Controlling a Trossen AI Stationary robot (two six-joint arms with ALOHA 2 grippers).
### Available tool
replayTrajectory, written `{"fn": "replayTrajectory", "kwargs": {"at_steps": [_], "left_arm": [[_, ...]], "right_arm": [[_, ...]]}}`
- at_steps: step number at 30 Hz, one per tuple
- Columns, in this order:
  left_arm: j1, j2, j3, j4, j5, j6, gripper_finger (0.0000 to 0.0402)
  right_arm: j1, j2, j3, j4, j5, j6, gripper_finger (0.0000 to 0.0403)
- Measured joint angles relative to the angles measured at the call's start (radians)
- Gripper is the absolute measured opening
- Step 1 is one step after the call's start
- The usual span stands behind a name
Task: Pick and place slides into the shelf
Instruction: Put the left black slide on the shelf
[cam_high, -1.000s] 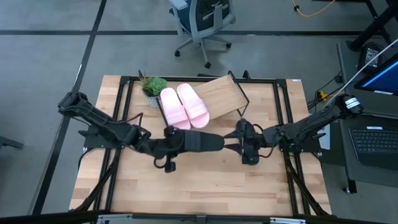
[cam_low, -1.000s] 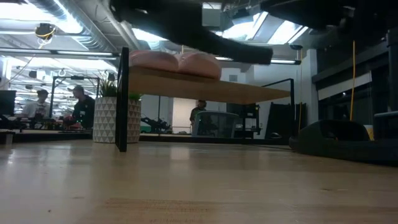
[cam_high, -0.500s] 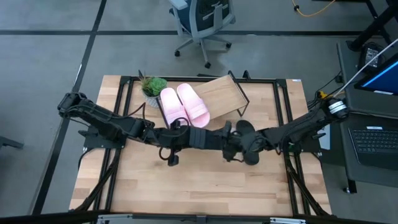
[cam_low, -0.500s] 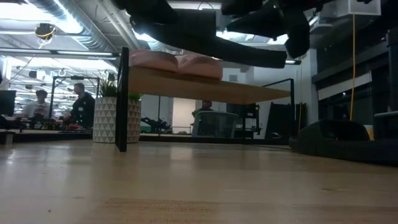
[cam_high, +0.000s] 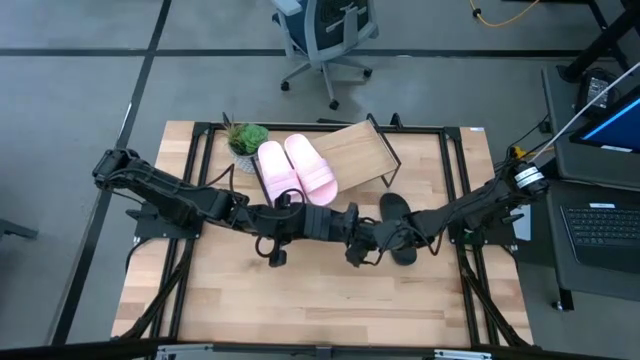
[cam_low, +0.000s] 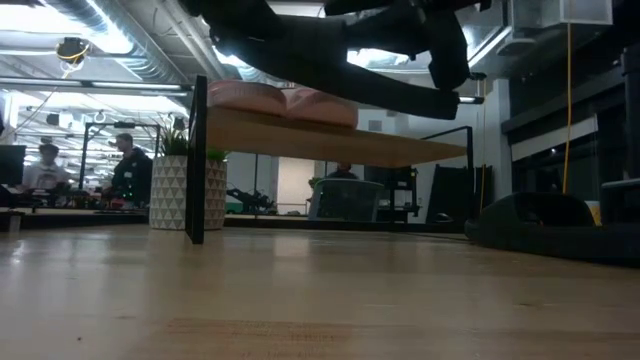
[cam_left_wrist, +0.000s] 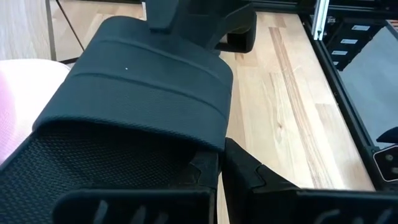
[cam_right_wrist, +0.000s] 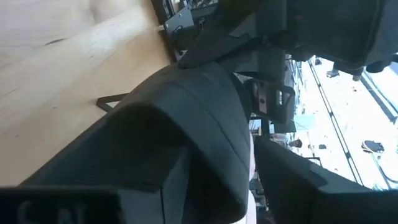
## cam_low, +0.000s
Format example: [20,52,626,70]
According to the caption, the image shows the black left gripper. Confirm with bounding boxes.
[177,0,286,41]

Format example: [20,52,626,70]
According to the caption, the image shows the white ceiling box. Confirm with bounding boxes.
[509,0,614,30]

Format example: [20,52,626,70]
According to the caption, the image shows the grey blue office chair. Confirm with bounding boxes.
[307,178,385,223]

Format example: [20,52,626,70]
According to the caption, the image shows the black panel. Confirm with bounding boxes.
[426,163,494,225]

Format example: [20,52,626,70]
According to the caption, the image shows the pink slide sandal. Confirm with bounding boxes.
[282,87,360,129]
[207,79,289,119]

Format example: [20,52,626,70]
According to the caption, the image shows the green plant in patterned pot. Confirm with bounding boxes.
[148,124,229,231]

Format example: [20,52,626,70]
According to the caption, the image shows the person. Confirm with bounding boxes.
[102,132,154,209]
[22,143,71,191]
[327,162,359,180]

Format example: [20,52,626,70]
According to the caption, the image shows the black metal table frame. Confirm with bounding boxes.
[0,208,466,234]

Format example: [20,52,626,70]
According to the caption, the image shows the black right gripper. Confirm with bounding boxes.
[324,0,494,92]

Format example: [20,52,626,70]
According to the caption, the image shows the dark computer monitor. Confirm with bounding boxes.
[0,144,27,186]

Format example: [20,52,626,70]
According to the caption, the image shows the silver ceiling duct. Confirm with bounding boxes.
[44,0,224,87]

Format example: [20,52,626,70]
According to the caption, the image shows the black equipment rack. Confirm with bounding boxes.
[388,167,422,222]

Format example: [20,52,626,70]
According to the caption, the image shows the yellow cable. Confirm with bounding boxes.
[561,19,575,196]

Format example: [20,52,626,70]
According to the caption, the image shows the black slide sandal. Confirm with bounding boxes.
[463,191,640,266]
[199,13,461,121]

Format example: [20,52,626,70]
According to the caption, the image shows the wooden shelf black metal legs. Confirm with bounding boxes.
[184,74,476,246]

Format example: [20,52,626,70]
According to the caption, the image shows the yellow black cable reel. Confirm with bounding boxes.
[54,36,92,66]

